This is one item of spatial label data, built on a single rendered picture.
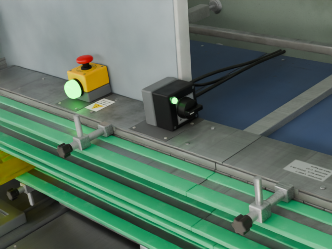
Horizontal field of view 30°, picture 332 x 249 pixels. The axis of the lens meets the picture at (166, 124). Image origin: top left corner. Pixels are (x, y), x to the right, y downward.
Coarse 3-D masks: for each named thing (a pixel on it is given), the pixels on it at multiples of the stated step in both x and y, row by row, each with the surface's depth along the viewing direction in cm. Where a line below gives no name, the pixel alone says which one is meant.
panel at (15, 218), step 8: (0, 200) 165; (0, 208) 161; (8, 208) 161; (16, 208) 160; (0, 216) 159; (8, 216) 157; (16, 216) 157; (24, 216) 158; (0, 224) 154; (8, 224) 155; (16, 224) 157; (0, 232) 154
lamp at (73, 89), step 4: (72, 80) 144; (76, 80) 144; (68, 84) 144; (72, 84) 143; (76, 84) 144; (80, 84) 144; (64, 88) 146; (68, 88) 144; (72, 88) 143; (76, 88) 143; (80, 88) 144; (68, 92) 144; (72, 92) 143; (76, 92) 143; (80, 92) 144; (68, 96) 146; (72, 96) 144; (76, 96) 144; (80, 96) 146
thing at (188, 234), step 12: (0, 144) 158; (24, 156) 150; (48, 168) 143; (72, 180) 136; (96, 192) 130; (120, 204) 125; (132, 204) 124; (144, 216) 120; (156, 216) 119; (168, 228) 116; (180, 228) 114; (192, 240) 112; (204, 240) 110
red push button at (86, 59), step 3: (78, 57) 146; (81, 57) 145; (84, 57) 145; (87, 57) 145; (90, 57) 145; (78, 60) 144; (81, 60) 144; (84, 60) 144; (87, 60) 144; (90, 60) 144; (78, 63) 145; (81, 63) 144; (84, 63) 144; (87, 63) 146; (84, 66) 146; (87, 66) 146
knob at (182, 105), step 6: (180, 102) 124; (186, 102) 123; (192, 102) 124; (180, 108) 124; (186, 108) 123; (192, 108) 124; (198, 108) 124; (180, 114) 124; (186, 114) 123; (192, 114) 123
